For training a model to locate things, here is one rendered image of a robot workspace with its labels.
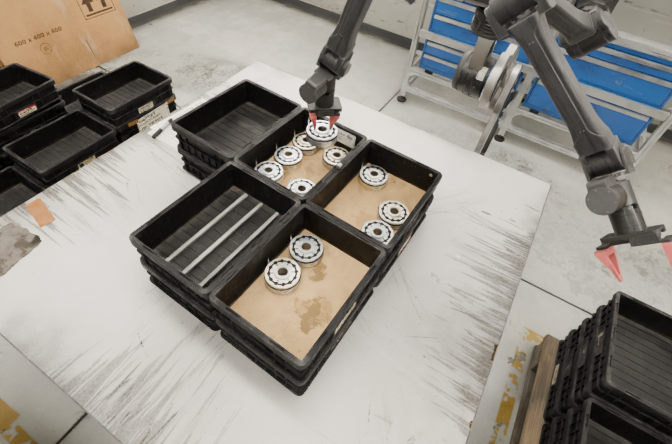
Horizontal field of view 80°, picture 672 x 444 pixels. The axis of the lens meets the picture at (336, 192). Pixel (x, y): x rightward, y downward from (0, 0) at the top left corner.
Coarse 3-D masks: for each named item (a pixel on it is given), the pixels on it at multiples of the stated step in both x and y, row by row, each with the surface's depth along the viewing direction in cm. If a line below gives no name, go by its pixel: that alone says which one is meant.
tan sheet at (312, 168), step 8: (288, 144) 156; (320, 152) 155; (272, 160) 149; (304, 160) 151; (312, 160) 151; (320, 160) 152; (304, 168) 148; (312, 168) 148; (320, 168) 149; (288, 176) 144; (296, 176) 145; (304, 176) 145; (312, 176) 146; (320, 176) 146
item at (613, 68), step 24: (600, 48) 238; (624, 48) 233; (576, 72) 254; (600, 72) 247; (624, 72) 239; (648, 72) 234; (528, 96) 278; (624, 96) 248; (648, 96) 241; (624, 120) 255; (648, 120) 247
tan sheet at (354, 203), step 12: (396, 180) 148; (348, 192) 142; (360, 192) 142; (372, 192) 143; (384, 192) 143; (396, 192) 144; (408, 192) 144; (420, 192) 145; (336, 204) 137; (348, 204) 138; (360, 204) 138; (372, 204) 139; (408, 204) 140; (348, 216) 134; (360, 216) 135; (372, 216) 135; (360, 228) 131
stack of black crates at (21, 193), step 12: (12, 168) 196; (0, 180) 195; (12, 180) 200; (24, 180) 196; (0, 192) 197; (12, 192) 199; (24, 192) 200; (36, 192) 198; (0, 204) 193; (12, 204) 194; (0, 216) 189
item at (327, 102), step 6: (324, 96) 118; (330, 96) 118; (318, 102) 120; (324, 102) 119; (330, 102) 120; (336, 102) 123; (312, 108) 120; (318, 108) 120; (324, 108) 121; (330, 108) 121; (336, 108) 121
